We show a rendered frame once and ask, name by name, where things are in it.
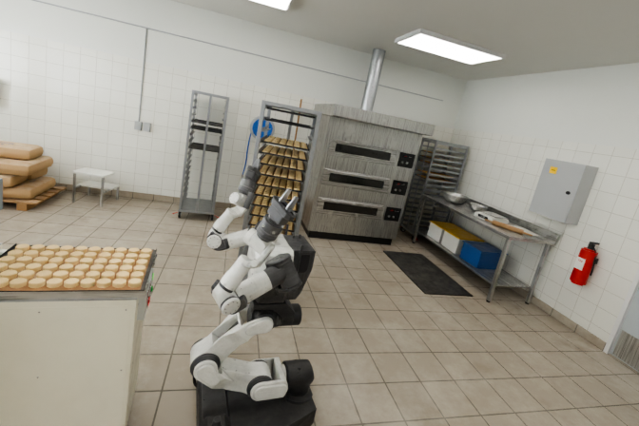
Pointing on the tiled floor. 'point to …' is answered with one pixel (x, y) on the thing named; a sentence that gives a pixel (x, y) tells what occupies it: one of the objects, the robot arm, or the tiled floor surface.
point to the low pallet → (34, 199)
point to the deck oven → (360, 174)
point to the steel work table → (503, 246)
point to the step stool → (94, 183)
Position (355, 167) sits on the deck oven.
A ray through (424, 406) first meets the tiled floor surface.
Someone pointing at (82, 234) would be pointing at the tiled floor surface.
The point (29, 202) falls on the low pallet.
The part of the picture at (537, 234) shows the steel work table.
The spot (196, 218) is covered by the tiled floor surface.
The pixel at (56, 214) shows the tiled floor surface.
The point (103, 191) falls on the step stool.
